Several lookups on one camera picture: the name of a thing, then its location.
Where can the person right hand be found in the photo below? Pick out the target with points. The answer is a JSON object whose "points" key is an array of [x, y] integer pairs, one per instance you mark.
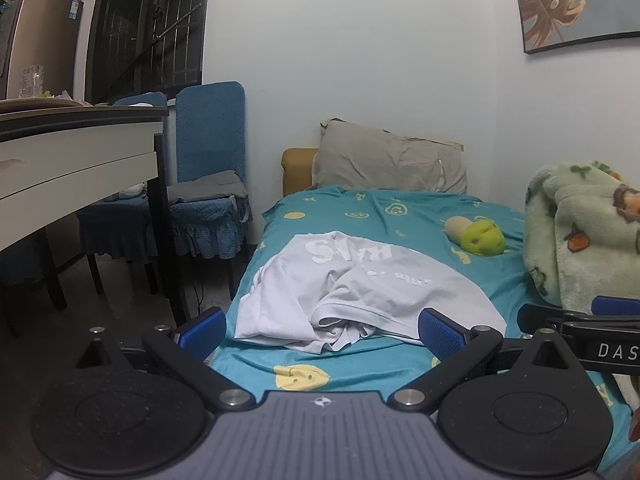
{"points": [[634, 427]]}

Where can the blue covered chair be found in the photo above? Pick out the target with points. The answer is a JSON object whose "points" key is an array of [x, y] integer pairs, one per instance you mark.
{"points": [[210, 138], [119, 227]]}

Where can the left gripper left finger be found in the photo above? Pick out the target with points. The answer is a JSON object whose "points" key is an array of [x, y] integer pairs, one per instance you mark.
{"points": [[182, 352]]}

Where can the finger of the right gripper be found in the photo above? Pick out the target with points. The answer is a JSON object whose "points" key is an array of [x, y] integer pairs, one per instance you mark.
{"points": [[606, 341]]}

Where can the white t-shirt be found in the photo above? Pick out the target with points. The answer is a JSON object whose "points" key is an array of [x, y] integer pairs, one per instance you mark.
{"points": [[323, 292]]}

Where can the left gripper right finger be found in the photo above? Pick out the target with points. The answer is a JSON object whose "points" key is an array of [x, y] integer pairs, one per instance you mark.
{"points": [[463, 354]]}

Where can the glass cup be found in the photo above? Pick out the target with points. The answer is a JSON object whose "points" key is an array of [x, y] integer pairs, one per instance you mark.
{"points": [[32, 78]]}

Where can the leaf wall painting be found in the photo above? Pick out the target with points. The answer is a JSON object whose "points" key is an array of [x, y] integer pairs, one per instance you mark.
{"points": [[553, 24]]}

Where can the teal patterned bed sheet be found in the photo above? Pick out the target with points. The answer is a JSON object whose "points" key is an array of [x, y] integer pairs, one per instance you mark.
{"points": [[413, 220]]}

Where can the green plush toy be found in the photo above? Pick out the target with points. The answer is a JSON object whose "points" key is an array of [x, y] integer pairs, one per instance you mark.
{"points": [[481, 237]]}

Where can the green cartoon fleece blanket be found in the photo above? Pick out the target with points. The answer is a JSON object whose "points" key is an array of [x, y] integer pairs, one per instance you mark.
{"points": [[581, 234]]}

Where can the grey folded cloth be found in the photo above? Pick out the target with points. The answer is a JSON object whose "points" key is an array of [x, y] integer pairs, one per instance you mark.
{"points": [[223, 184]]}

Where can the brown cardboard box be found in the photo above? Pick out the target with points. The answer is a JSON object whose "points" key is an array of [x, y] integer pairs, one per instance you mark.
{"points": [[43, 33]]}

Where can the grey pillow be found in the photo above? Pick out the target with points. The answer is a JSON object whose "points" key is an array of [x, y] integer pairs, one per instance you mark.
{"points": [[356, 157]]}

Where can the white desk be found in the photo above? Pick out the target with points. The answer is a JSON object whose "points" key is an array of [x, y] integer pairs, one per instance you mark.
{"points": [[55, 161]]}

